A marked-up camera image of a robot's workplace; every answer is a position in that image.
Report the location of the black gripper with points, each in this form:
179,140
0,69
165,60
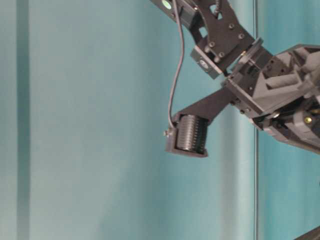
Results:
280,93

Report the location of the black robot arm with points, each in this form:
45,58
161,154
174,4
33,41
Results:
220,40

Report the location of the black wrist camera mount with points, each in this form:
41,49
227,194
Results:
190,125

